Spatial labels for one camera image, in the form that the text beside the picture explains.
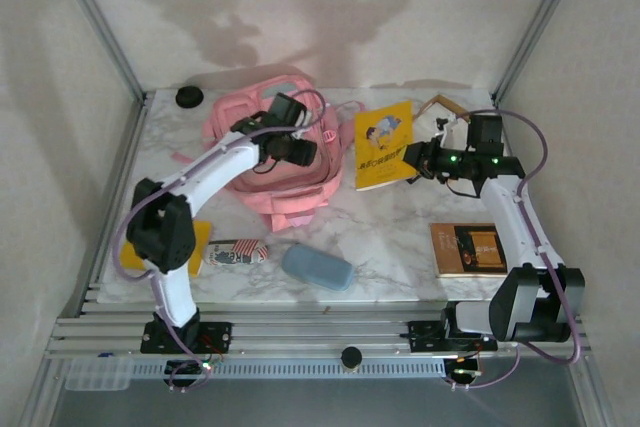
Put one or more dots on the yellow cartoon paperback book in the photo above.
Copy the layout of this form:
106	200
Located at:
380	167
201	237

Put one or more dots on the pink school backpack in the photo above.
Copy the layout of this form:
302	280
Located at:
300	197

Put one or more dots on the brown hardcover book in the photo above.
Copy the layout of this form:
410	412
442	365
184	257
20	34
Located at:
465	252

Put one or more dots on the red striped printed pencil pouch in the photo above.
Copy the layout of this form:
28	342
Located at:
235	252

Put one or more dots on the blue-grey pencil case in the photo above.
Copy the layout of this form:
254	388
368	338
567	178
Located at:
317	267

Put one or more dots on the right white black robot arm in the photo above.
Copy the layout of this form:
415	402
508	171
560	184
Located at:
520	227

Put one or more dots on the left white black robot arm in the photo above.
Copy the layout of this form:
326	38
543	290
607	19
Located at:
172	292

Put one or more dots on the shallow cardboard box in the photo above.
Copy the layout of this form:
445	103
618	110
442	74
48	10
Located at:
435	119

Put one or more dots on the black round cap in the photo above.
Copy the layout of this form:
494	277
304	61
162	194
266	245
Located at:
189	97

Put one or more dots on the small LED circuit board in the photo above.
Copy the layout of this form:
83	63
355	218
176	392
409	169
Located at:
467	373
207	364

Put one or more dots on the black round knob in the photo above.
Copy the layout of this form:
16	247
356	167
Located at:
351	356

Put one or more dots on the clear plastic organizer box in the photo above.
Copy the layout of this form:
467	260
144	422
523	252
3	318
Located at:
97	374

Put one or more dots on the aluminium side rail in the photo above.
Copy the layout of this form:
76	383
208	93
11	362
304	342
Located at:
126	157

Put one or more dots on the aluminium frame post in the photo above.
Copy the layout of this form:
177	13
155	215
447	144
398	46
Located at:
538	22
112	39

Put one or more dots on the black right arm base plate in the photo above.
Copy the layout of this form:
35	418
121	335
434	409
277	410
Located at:
422	337

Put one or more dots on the aluminium front frame rails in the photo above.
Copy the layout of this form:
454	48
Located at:
320	332

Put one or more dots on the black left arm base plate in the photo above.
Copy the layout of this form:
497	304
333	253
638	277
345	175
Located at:
220	334

